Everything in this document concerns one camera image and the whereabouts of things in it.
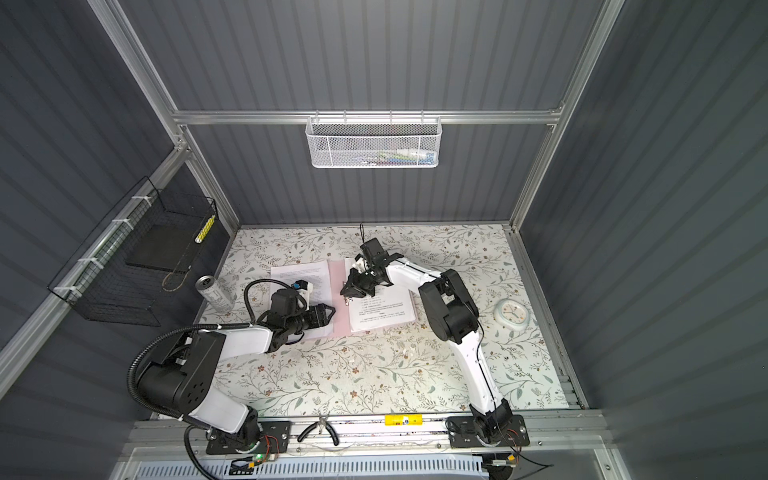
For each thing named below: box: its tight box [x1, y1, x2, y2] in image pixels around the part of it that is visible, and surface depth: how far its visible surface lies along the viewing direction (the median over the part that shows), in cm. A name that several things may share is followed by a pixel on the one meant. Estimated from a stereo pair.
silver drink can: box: [195, 275, 236, 313], surface depth 89 cm
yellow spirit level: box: [384, 414, 423, 426], surface depth 77 cm
